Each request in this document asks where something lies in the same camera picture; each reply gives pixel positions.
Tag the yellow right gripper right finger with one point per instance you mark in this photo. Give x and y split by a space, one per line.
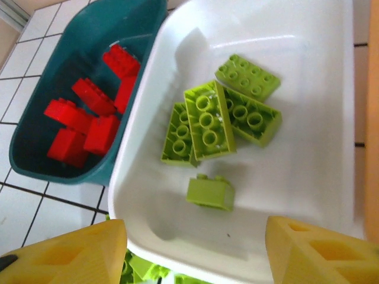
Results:
322 257

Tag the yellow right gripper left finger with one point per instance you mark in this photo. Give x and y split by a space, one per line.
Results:
65 257

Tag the long green lego brick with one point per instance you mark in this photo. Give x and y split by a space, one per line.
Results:
177 136
248 77
208 121
254 121

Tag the white plastic bin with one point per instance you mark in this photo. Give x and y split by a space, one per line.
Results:
311 177

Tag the teal plastic bin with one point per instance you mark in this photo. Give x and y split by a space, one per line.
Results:
59 59

